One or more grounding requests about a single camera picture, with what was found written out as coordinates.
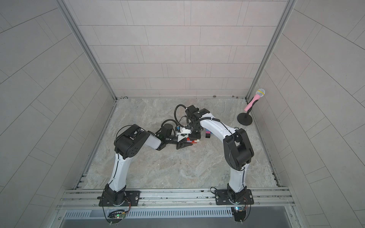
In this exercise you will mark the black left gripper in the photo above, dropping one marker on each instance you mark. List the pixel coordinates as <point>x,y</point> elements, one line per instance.
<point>182,143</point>

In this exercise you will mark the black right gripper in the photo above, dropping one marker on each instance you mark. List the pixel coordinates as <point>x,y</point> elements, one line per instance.
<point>195,135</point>

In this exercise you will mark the long red lego brick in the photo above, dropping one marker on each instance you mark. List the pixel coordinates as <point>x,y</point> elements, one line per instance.
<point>194,140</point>

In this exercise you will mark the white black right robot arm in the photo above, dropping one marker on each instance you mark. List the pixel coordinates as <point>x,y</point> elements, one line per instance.
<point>237,148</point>

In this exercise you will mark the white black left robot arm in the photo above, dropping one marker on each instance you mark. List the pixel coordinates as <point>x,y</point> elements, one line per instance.
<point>129,143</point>

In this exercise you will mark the pink toy microphone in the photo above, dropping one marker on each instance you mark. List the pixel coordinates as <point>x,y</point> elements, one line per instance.
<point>259,93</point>

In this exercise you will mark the right green circuit board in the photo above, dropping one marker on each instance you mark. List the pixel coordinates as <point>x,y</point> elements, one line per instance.
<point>238,211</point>

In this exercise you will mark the green circuit board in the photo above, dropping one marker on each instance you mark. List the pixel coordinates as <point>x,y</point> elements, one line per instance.
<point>118,214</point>
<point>238,211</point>

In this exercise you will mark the left green circuit board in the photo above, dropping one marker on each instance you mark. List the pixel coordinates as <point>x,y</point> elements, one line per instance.
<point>118,214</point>

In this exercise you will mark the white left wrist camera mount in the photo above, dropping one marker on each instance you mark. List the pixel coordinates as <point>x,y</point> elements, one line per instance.
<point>181,136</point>

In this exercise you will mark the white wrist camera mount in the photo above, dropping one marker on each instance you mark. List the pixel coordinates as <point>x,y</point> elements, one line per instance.
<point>183,131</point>
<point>181,136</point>

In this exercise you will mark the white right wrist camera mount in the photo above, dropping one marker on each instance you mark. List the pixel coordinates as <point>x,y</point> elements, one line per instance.
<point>183,131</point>

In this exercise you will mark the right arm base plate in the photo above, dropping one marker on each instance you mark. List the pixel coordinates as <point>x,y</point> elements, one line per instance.
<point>229,197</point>

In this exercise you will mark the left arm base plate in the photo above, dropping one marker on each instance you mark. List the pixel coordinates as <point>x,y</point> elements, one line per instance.
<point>125,198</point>

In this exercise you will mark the aluminium rail frame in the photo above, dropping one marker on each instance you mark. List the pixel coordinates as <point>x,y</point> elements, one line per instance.
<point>178,198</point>

